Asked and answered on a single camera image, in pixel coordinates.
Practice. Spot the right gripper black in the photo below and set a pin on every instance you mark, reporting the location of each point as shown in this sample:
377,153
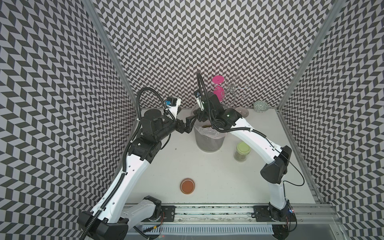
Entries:
200,114

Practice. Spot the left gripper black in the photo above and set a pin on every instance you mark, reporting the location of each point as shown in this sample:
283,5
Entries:
188,126

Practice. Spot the brown jar lid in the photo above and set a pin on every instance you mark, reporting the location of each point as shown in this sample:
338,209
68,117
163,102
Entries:
187,186

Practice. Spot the grey mesh trash bin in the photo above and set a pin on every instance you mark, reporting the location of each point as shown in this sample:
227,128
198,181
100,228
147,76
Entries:
207,144

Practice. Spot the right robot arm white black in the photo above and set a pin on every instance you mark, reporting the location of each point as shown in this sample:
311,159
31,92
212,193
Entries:
276,158

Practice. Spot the glass jar with beans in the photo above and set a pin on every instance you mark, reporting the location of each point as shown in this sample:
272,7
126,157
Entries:
240,157

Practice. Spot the clear plastic bin liner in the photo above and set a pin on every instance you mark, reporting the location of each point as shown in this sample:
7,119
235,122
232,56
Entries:
205,129

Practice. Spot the pink plastic wine glass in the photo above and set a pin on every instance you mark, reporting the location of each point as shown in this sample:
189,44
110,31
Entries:
218,89

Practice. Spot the small brown glass bowl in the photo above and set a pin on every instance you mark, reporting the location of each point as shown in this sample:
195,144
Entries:
243,111

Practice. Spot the green jar lid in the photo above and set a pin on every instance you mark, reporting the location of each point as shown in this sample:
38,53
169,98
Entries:
243,149

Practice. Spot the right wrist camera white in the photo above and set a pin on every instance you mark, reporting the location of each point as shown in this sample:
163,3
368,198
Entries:
198,98

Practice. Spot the silver wire glass rack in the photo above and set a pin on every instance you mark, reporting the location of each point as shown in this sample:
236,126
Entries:
234,90

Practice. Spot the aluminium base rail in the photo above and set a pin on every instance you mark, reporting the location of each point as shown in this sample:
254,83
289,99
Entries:
194,221

